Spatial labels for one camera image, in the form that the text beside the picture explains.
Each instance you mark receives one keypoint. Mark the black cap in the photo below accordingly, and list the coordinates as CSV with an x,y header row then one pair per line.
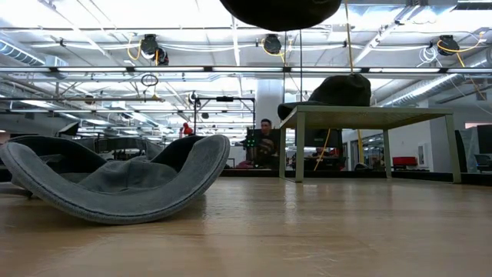
x,y
342,92
280,13

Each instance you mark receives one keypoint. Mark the grey cap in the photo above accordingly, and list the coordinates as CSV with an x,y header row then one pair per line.
x,y
127,181

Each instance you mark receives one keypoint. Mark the person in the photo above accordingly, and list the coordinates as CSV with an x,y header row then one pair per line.
x,y
266,125

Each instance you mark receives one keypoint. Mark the red round object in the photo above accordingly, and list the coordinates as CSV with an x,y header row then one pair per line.
x,y
187,129

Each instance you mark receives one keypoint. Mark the long ceiling light bar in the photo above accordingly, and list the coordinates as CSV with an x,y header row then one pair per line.
x,y
246,69

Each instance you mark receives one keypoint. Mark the black monitor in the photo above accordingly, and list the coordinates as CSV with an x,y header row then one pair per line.
x,y
319,138

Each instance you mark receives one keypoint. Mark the red box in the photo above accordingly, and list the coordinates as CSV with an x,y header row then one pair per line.
x,y
404,161

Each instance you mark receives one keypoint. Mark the black background rig frame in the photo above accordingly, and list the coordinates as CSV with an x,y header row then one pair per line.
x,y
225,99

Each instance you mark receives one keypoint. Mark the silver air duct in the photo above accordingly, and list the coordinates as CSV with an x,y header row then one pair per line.
x,y
19,53
430,89

